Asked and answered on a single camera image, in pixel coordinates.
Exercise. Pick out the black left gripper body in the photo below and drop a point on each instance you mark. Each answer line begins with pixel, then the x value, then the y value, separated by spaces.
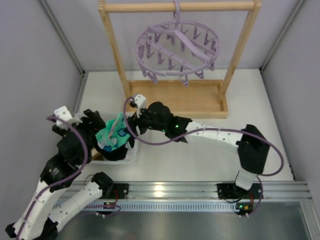
pixel 88 122

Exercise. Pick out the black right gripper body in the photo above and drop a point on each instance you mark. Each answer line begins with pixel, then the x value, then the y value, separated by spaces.
pixel 136 121

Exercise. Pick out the mint green sock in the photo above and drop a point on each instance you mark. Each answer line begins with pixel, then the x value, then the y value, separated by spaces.
pixel 116 128
pixel 108 148

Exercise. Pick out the brown striped sock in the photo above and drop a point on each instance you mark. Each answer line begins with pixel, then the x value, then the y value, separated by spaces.
pixel 96 156

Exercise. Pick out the black white striped sock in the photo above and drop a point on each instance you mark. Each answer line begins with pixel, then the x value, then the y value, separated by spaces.
pixel 116 154

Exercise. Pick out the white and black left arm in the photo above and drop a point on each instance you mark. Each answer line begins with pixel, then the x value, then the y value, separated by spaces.
pixel 41 220

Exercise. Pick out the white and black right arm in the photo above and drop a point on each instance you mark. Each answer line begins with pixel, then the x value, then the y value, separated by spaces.
pixel 249 144

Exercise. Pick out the purple round clip hanger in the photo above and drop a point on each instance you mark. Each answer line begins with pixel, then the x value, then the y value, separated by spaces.
pixel 177 48

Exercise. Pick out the white plastic basket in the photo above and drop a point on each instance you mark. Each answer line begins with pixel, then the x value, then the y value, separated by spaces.
pixel 130 156

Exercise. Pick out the wooden hanging rack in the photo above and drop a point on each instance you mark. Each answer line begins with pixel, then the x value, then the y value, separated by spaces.
pixel 202 98

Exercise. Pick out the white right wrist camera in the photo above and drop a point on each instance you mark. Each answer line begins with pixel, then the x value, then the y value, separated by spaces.
pixel 138 101

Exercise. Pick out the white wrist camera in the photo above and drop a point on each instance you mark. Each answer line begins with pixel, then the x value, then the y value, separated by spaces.
pixel 138 101
pixel 64 114

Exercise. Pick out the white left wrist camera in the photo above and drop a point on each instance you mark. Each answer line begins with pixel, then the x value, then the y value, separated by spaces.
pixel 64 114

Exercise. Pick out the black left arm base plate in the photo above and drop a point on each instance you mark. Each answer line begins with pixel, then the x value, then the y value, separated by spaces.
pixel 118 191

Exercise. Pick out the grey slotted cable duct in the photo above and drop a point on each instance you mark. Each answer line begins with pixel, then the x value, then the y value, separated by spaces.
pixel 166 206

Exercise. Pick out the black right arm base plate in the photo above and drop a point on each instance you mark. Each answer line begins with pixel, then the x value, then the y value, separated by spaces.
pixel 229 191

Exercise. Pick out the aluminium mounting rail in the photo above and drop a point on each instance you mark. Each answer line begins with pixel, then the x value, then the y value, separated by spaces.
pixel 272 190

